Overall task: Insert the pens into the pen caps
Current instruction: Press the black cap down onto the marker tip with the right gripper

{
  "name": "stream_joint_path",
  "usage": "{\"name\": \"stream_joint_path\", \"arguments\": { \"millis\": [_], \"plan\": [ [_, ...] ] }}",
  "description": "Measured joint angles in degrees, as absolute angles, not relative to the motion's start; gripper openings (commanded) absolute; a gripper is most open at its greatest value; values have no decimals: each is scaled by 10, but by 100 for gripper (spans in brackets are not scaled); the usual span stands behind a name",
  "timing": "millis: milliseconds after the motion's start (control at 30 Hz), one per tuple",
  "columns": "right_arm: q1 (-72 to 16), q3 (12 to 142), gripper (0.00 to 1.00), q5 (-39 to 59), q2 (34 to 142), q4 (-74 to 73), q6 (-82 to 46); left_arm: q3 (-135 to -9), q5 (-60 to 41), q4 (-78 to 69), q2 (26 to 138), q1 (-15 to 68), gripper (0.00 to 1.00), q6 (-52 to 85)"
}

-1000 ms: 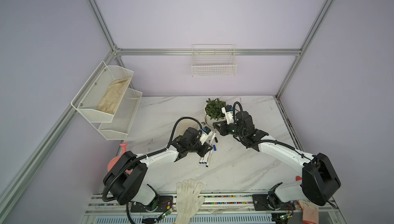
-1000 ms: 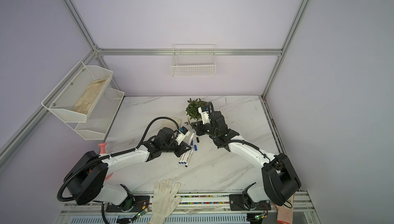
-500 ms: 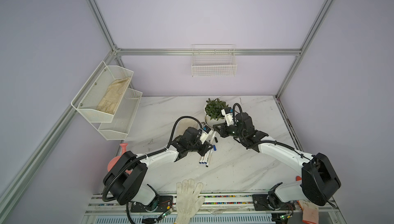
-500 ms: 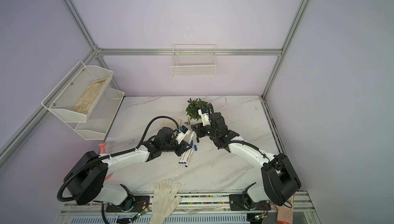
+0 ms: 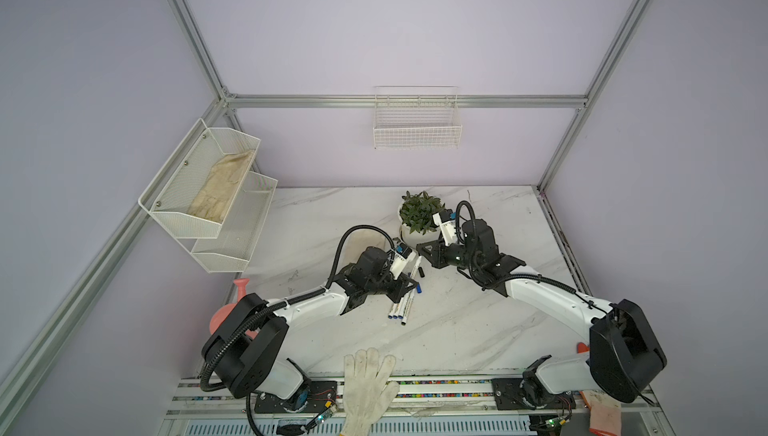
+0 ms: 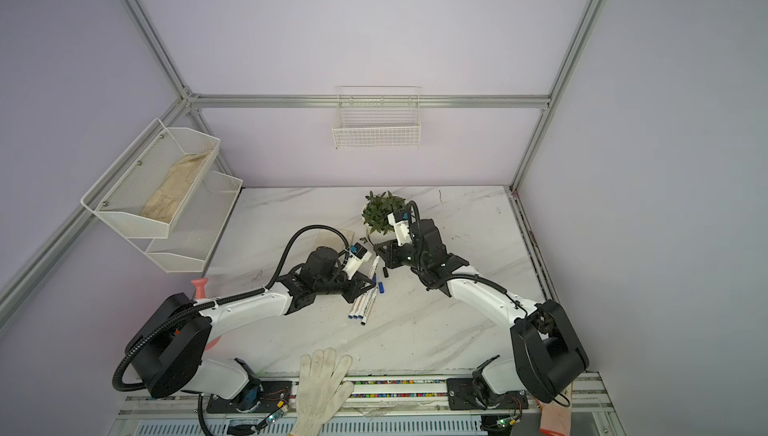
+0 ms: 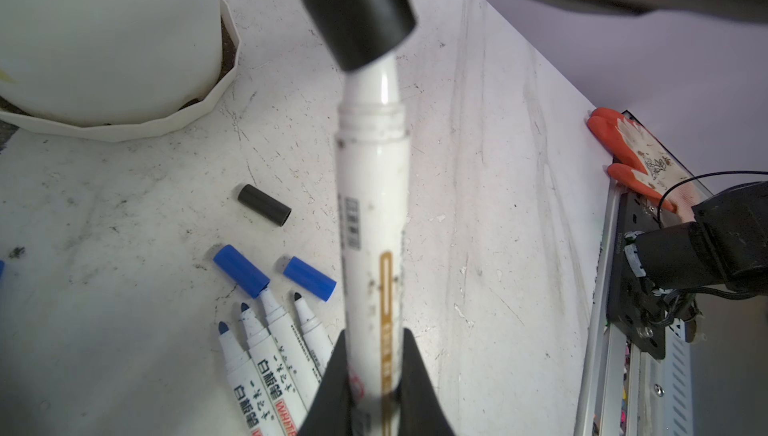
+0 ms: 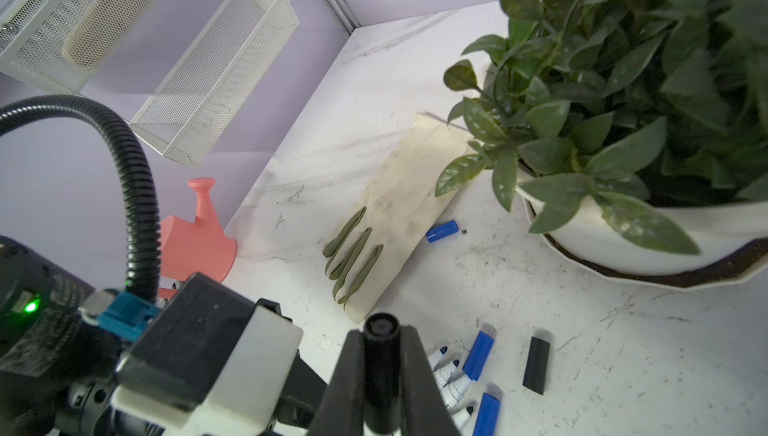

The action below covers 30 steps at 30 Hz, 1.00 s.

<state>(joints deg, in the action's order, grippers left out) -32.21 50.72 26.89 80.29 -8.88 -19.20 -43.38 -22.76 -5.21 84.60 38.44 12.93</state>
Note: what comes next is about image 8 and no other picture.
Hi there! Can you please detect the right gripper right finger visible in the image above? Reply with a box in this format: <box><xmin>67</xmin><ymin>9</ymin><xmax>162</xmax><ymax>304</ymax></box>
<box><xmin>400</xmin><ymin>325</ymin><xmax>460</xmax><ymax>436</ymax></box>

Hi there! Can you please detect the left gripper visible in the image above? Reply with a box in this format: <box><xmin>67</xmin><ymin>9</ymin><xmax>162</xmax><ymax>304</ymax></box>
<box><xmin>1</xmin><ymin>238</ymin><xmax>126</xmax><ymax>435</ymax></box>

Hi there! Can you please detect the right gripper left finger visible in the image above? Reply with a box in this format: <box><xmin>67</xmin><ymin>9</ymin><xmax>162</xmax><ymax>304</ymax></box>
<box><xmin>307</xmin><ymin>330</ymin><xmax>365</xmax><ymax>436</ymax></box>

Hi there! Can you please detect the black pen cap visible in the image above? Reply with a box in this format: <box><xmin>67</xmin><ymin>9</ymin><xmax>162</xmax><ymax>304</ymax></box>
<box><xmin>522</xmin><ymin>328</ymin><xmax>552</xmax><ymax>395</ymax></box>
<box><xmin>364</xmin><ymin>313</ymin><xmax>402</xmax><ymax>435</ymax></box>

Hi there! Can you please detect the white marker pen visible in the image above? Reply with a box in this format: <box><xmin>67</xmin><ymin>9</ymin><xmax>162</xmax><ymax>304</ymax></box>
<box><xmin>428</xmin><ymin>345</ymin><xmax>448</xmax><ymax>371</ymax></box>
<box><xmin>451</xmin><ymin>400</ymin><xmax>476</xmax><ymax>432</ymax></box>

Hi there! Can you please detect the blue pen cap loose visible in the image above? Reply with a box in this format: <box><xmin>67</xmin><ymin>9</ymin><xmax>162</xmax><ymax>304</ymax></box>
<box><xmin>425</xmin><ymin>220</ymin><xmax>460</xmax><ymax>243</ymax></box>

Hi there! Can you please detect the white marker blue tip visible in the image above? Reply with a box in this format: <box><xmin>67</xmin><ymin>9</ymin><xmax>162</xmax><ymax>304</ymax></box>
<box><xmin>433</xmin><ymin>359</ymin><xmax>460</xmax><ymax>389</ymax></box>

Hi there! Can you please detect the white marker blue cap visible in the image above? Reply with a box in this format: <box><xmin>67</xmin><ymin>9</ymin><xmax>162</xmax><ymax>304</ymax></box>
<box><xmin>440</xmin><ymin>323</ymin><xmax>497</xmax><ymax>411</ymax></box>

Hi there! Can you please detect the lower white mesh shelf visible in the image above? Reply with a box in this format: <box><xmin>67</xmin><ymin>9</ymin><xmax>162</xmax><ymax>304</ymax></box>
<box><xmin>129</xmin><ymin>0</ymin><xmax>300</xmax><ymax>167</ymax></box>

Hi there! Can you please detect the white mesh shelf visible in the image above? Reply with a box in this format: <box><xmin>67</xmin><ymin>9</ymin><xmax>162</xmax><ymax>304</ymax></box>
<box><xmin>1</xmin><ymin>0</ymin><xmax>132</xmax><ymax>94</ymax></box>
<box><xmin>129</xmin><ymin>0</ymin><xmax>300</xmax><ymax>167</ymax></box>

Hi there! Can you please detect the upper white mesh shelf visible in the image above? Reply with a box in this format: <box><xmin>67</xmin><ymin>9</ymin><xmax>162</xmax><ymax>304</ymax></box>
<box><xmin>1</xmin><ymin>0</ymin><xmax>132</xmax><ymax>94</ymax></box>

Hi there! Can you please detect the potted green plant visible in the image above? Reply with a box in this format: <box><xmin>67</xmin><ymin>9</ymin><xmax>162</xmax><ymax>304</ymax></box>
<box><xmin>436</xmin><ymin>0</ymin><xmax>767</xmax><ymax>288</ymax></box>

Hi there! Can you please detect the beige glove in shelf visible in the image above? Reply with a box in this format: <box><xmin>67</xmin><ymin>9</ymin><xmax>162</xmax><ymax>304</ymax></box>
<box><xmin>62</xmin><ymin>0</ymin><xmax>152</xmax><ymax>70</ymax></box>

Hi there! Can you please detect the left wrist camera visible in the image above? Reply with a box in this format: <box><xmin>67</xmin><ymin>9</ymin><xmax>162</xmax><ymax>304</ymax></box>
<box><xmin>79</xmin><ymin>273</ymin><xmax>327</xmax><ymax>435</ymax></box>

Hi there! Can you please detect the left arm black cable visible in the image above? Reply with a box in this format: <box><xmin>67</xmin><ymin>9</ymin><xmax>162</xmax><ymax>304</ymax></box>
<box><xmin>0</xmin><ymin>94</ymin><xmax>162</xmax><ymax>305</ymax></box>

